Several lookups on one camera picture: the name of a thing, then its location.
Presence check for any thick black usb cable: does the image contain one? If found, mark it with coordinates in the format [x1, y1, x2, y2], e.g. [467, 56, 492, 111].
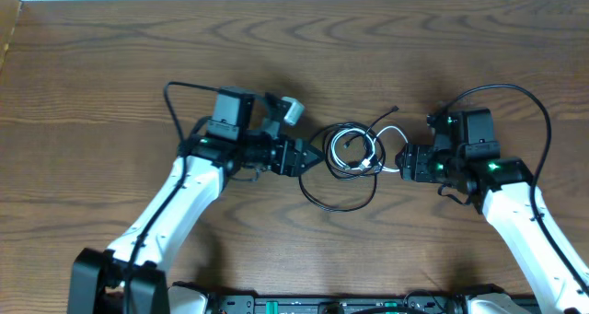
[323, 122, 387, 181]

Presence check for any white usb cable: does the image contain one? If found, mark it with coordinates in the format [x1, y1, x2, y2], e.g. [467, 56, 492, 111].
[329, 124, 410, 174]

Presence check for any thin black usb cable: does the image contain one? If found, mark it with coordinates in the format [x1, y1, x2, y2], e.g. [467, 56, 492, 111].
[297, 105, 400, 214]

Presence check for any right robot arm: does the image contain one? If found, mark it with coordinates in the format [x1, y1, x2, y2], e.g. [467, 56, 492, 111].
[395, 109, 588, 313]

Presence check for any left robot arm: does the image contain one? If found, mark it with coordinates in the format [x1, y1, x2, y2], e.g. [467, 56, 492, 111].
[67, 87, 323, 313]

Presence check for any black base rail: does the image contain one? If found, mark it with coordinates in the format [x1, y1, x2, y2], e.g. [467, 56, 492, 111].
[167, 281, 542, 314]

